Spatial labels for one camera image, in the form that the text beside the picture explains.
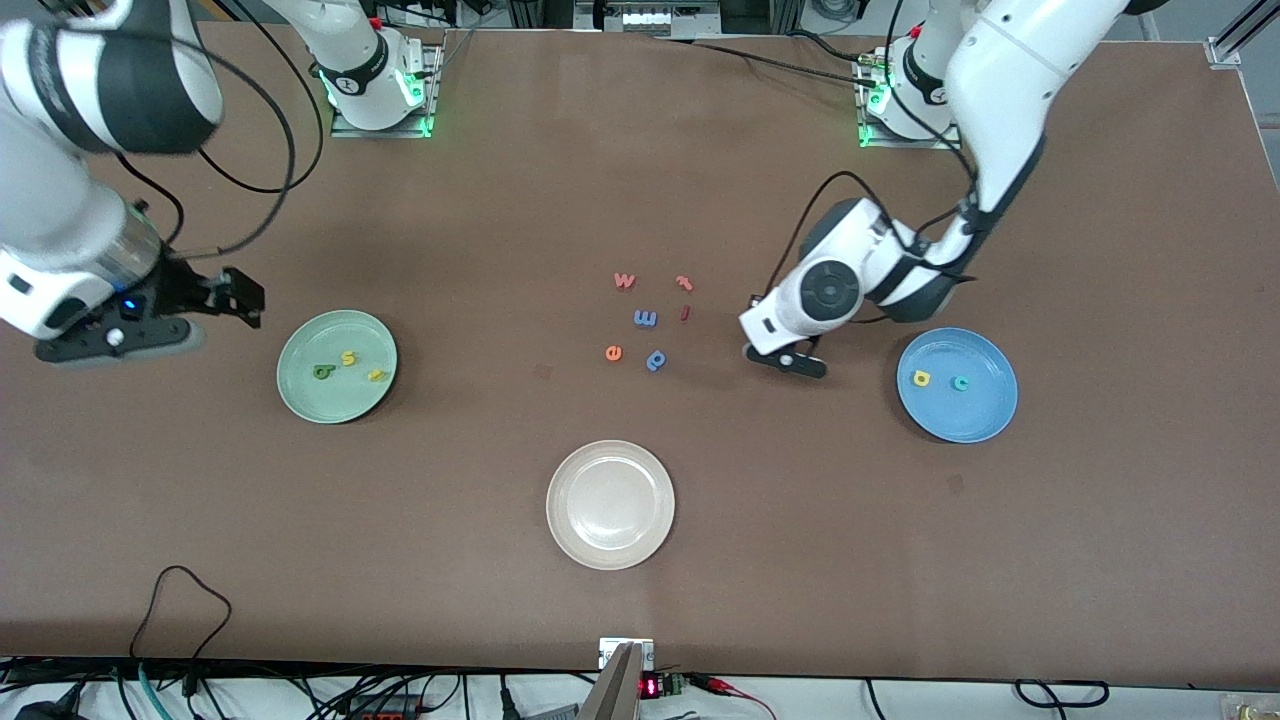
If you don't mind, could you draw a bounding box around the red clip lead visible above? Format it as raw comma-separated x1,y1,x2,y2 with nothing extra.
690,675,776,719

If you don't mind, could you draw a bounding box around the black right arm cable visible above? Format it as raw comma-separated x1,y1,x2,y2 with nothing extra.
100,0,326,261

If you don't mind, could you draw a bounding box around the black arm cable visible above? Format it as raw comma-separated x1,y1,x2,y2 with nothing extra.
765,0,986,296
100,0,326,261

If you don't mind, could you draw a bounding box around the green plate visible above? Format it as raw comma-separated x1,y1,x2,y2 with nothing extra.
277,310,399,425

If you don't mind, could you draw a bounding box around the looped thin black cable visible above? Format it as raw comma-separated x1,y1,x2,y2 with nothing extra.
130,565,233,696

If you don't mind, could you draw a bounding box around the black oval cable loop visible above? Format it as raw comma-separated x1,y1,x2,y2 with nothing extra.
1014,679,1111,708

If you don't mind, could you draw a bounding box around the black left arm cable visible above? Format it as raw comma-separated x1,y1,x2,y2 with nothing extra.
765,0,986,296

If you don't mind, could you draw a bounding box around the blue plate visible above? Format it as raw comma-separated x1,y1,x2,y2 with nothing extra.
896,327,1019,444

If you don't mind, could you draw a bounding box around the long black table cable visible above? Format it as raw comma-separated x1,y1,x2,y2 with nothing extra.
640,30,881,81

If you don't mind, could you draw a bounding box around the aluminium frame extrusion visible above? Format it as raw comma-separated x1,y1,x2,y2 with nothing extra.
1205,0,1280,69

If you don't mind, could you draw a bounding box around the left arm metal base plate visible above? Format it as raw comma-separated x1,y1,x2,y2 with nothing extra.
856,50,967,151

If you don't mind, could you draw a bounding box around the grey camera post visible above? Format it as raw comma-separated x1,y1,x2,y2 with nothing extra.
578,641,646,720

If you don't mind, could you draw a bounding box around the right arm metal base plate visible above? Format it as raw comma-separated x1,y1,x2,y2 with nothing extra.
330,40,442,139

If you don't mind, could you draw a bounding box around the beige plate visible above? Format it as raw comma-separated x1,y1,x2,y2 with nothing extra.
546,440,676,571

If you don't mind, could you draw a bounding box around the grey electronics box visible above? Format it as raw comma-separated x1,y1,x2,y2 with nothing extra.
575,0,723,37

